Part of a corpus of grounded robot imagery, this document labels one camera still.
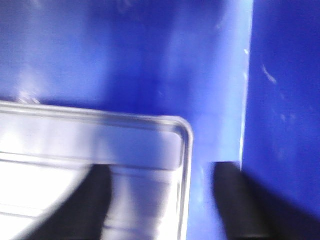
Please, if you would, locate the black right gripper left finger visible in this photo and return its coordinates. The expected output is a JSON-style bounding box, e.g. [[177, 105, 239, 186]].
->
[[15, 164, 112, 240]]

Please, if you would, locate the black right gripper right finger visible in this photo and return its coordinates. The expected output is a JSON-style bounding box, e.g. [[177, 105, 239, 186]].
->
[[212, 162, 320, 240]]

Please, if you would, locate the silver metal tray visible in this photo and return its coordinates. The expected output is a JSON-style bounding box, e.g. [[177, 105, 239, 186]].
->
[[0, 101, 193, 240]]

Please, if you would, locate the large blue plastic box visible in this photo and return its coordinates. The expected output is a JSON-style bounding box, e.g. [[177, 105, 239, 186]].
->
[[0, 0, 320, 240]]

